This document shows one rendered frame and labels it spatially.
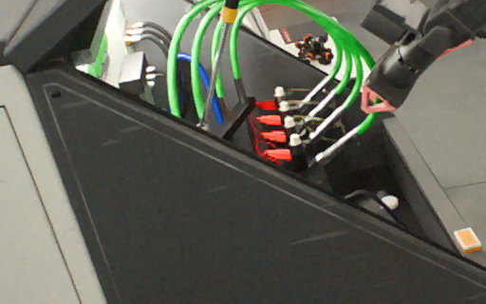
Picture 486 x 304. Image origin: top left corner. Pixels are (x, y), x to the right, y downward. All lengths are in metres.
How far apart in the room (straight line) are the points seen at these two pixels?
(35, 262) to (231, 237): 0.26
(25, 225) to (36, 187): 0.05
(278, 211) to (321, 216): 0.06
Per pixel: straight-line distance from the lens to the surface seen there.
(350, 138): 1.25
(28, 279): 1.10
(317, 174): 1.51
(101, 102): 0.96
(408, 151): 1.60
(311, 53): 2.04
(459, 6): 1.00
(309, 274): 1.11
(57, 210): 1.04
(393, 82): 1.15
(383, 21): 1.08
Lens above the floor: 1.73
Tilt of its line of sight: 24 degrees down
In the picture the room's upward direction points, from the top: 11 degrees counter-clockwise
